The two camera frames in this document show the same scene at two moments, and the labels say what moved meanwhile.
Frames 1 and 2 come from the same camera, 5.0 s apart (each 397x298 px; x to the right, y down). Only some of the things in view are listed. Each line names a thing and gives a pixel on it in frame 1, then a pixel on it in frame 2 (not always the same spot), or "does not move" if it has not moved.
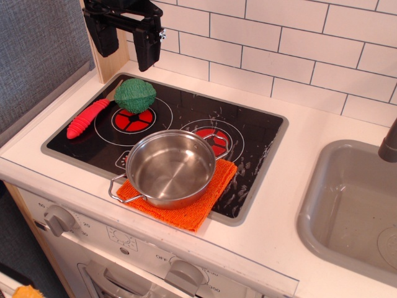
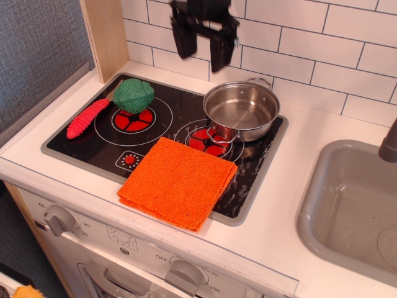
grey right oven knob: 185,275 does not move
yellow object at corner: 27,292 does not move
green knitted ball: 134,95 does not move
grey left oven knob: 59,220 does not move
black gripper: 147,33 to 222,42
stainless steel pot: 174,169 to 250,108
